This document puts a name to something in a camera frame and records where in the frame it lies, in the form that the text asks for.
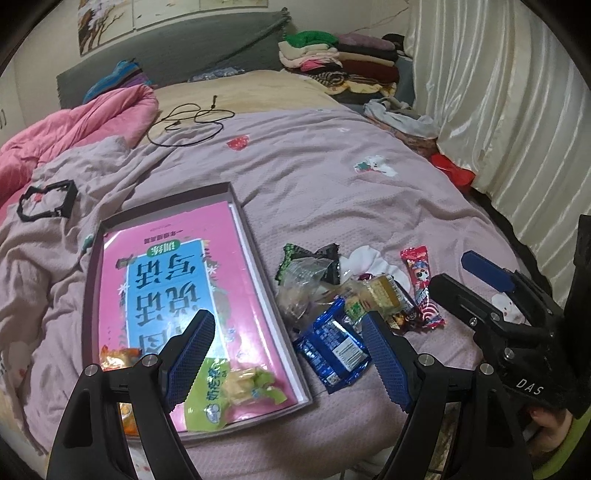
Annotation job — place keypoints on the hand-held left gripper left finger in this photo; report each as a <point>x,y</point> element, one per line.
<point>191,360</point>

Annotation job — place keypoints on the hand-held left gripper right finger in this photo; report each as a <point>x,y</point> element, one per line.
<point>383,355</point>

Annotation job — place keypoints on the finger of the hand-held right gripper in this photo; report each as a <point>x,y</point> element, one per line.
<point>485,272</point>
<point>457,295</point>

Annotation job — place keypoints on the red candy packet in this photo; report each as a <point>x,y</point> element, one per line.
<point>420,281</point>

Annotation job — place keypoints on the brown chocolate bar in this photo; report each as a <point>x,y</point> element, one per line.
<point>406,321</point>

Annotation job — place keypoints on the blue snack packet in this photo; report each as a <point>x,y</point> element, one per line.
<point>332,346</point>

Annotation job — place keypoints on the green yellow snack packet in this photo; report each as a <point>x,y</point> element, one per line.
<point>249,383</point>

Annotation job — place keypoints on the purple yellow snack packet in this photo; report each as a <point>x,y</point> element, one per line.
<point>383,290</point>

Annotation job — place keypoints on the orange snack packet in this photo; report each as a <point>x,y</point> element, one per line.
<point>117,357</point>

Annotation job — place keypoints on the clear pastry packet green label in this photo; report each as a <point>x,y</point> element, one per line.
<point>302,295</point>

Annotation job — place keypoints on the black snack packet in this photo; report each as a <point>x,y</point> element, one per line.
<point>323,258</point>

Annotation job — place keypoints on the grey cardboard box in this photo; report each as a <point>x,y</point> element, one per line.
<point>96,286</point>

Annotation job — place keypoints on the person's right hand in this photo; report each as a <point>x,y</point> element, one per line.
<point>551,422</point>

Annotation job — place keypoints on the pink book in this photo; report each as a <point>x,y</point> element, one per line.
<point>258,323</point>

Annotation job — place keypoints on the red bag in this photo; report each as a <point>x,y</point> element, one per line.
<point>455,170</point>

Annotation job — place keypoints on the white grey garment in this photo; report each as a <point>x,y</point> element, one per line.
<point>406,120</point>

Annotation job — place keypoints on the purple printed blanket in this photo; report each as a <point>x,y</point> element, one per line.
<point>323,184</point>

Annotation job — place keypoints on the white satin curtain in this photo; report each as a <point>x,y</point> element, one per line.
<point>498,92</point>

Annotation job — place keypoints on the stack of folded clothes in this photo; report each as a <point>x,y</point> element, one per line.
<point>364,60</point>

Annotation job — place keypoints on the pink quilt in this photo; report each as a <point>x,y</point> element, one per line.
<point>92,120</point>

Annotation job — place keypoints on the beige blanket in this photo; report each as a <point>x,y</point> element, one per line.
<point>258,92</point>

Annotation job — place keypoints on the floral cloth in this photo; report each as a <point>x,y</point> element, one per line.
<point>217,74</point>

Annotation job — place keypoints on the blue garment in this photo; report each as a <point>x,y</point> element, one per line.
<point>113,76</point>

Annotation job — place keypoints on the grey headboard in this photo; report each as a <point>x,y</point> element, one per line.
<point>207,50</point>

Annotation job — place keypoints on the black plastic frame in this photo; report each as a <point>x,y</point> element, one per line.
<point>69,198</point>

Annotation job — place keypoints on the wall poster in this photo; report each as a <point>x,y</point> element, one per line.
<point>101,23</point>

